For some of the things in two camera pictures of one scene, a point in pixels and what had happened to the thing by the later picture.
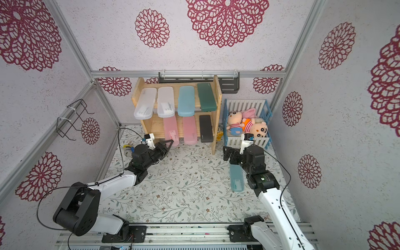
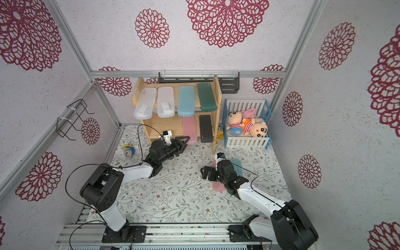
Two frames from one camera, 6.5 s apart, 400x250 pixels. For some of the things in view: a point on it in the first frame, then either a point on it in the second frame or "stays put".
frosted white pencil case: (145, 108) stays put
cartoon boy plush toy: (259, 129) stays put
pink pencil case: (171, 130) to (217, 187)
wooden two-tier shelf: (179, 109) stays put
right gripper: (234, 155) to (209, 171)
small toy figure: (128, 150) stays put
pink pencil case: (190, 130) stays put
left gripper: (161, 145) to (179, 148)
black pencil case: (206, 128) stays put
